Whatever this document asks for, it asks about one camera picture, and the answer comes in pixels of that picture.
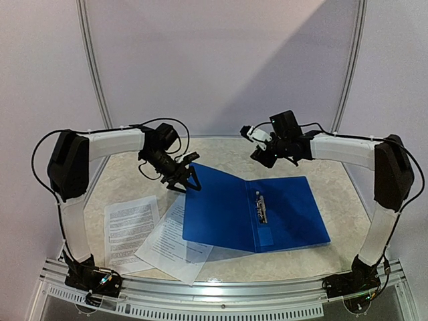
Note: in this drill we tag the left printed paper sheet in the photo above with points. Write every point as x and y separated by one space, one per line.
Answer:
126 226

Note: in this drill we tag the metal folder clip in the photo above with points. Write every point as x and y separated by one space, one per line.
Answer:
261 208

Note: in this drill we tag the aluminium front rail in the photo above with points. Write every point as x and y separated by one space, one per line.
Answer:
152 299

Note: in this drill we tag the blue plastic folder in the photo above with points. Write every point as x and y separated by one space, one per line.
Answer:
223 213

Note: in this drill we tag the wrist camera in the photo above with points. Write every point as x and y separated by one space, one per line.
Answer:
256 135
189 157

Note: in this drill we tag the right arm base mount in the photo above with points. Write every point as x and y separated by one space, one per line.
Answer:
359 287

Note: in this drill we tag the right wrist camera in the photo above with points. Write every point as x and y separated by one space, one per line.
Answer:
256 135

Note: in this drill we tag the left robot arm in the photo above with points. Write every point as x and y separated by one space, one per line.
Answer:
68 173

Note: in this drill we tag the right aluminium frame post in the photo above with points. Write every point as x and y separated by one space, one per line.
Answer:
351 64

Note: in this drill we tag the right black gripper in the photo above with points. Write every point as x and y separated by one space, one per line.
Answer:
262 154

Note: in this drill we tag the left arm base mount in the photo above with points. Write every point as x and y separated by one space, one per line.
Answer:
87 277

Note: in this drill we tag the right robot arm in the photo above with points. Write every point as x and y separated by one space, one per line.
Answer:
391 163

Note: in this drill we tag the printed paper sheet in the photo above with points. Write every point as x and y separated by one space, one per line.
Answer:
126 226
166 250

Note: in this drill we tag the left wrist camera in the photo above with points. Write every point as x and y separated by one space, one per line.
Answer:
189 157

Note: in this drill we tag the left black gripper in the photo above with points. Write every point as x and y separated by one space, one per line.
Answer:
176 176

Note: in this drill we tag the right printed paper sheet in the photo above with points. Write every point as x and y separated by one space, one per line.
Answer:
166 250

